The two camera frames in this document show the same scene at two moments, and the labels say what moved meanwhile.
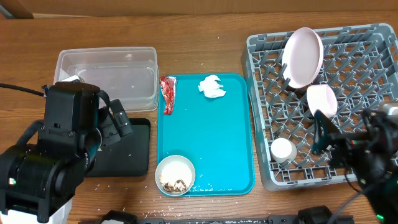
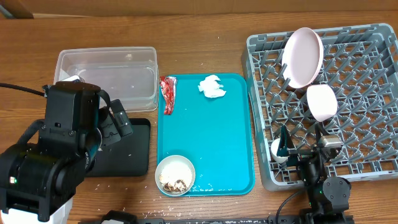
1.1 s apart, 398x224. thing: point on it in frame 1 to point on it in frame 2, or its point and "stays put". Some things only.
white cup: (283, 150) stays put
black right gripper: (344, 140) to (285, 144)
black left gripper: (111, 132) stays put
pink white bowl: (321, 97) stays put
